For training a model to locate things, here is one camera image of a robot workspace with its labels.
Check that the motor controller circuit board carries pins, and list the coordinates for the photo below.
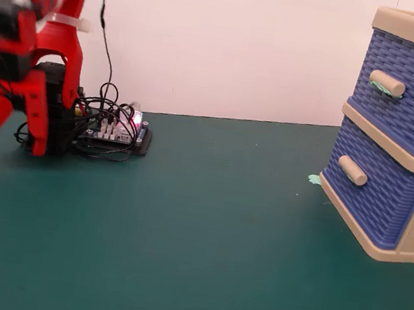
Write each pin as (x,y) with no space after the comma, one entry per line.
(116,135)

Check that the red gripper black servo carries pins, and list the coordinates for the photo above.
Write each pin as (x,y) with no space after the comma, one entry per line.
(6,66)

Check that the dark green cutting mat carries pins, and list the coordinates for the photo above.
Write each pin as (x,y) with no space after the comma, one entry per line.
(211,280)

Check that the green tape scrap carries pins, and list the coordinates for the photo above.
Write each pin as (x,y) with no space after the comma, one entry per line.
(314,179)

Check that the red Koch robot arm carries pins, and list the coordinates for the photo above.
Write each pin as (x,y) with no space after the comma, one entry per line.
(63,44)

